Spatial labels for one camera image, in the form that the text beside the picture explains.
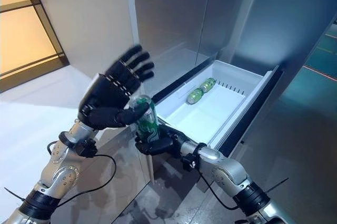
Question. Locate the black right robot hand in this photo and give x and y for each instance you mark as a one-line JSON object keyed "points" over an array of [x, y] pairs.
{"points": [[163, 146]]}

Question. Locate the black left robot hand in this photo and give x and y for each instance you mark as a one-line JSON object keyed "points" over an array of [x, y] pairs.
{"points": [[110, 92]]}

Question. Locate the dark green beer can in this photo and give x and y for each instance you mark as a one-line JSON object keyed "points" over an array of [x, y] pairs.
{"points": [[147, 126]]}

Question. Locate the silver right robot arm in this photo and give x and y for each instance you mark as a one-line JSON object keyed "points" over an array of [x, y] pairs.
{"points": [[226, 171]]}

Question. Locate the white fridge drawer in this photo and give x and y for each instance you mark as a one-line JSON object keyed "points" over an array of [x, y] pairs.
{"points": [[205, 118]]}

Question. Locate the stainless steel fridge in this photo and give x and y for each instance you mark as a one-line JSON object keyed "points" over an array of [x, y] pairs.
{"points": [[171, 10]]}

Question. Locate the white counter cabinet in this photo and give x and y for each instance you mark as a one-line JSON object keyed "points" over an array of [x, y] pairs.
{"points": [[126, 171]]}

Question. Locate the green plastic bottle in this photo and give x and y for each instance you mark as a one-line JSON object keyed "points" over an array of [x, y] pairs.
{"points": [[208, 84], [195, 95]]}

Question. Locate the tall white cabinet panel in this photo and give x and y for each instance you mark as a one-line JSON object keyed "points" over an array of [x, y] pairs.
{"points": [[79, 23]]}

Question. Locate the dark framed lit window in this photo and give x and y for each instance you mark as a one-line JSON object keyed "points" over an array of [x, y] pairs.
{"points": [[23, 42]]}

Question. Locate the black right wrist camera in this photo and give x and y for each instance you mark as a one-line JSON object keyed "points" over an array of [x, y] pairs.
{"points": [[189, 162]]}

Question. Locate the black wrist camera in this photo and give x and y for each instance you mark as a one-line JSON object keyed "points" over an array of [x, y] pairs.
{"points": [[189, 162], [88, 148]]}

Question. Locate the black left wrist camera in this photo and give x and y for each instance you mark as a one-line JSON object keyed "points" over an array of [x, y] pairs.
{"points": [[88, 148]]}

